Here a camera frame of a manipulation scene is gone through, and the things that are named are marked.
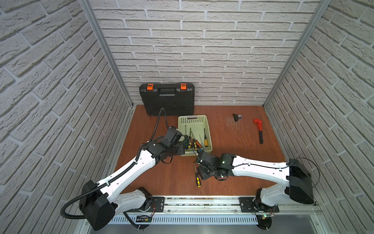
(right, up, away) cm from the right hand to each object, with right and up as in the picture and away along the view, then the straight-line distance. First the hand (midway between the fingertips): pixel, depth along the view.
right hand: (204, 170), depth 78 cm
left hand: (-10, +14, +1) cm, 17 cm away
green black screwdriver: (-10, +14, +18) cm, 25 cm away
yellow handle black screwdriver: (+3, +14, +19) cm, 24 cm away
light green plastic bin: (-3, +22, +28) cm, 36 cm away
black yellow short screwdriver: (-4, +11, +17) cm, 21 cm away
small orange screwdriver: (-7, +14, +19) cm, 25 cm away
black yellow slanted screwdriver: (-3, +12, +19) cm, 23 cm away
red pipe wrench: (+44, +25, +30) cm, 59 cm away
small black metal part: (+29, +30, +33) cm, 53 cm away
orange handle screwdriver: (0, +14, +20) cm, 24 cm away
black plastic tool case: (-17, +42, +16) cm, 48 cm away
